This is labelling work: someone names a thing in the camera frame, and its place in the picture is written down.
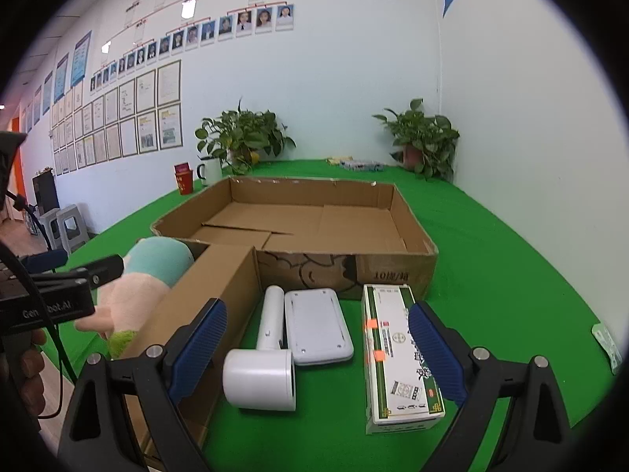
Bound pink teal plush toy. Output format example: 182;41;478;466
74;236;194;359

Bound white green medicine box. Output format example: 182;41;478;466
362;284;446;435

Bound white handheld hair dryer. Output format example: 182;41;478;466
223;286;296;412

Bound white plastic device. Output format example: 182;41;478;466
285;289;354;367

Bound person's left hand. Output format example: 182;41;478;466
1;329;47;418

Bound grey plastic stool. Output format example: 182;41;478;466
39;205;90;254

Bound red paper cup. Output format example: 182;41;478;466
174;162;194;195

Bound small green white packet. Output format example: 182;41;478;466
590;323;623;375

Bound white enamel mug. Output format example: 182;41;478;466
196;157;223;186

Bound left potted green plant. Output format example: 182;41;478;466
194;102;296;176

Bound potted green plant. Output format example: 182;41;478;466
194;102;296;176
372;98;461;181

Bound large open cardboard box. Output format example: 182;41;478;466
151;177;438;299

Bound yellow packet on table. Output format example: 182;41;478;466
325;157;353;165

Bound colourful packet on table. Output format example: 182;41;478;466
340;160;385;171

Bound staff photo row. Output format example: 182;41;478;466
88;2;295;93

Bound right potted green plant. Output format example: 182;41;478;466
372;98;461;181

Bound black cable with velcro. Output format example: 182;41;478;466
0;191;80;421

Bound framed certificates on wall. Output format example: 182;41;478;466
48;60;184;176

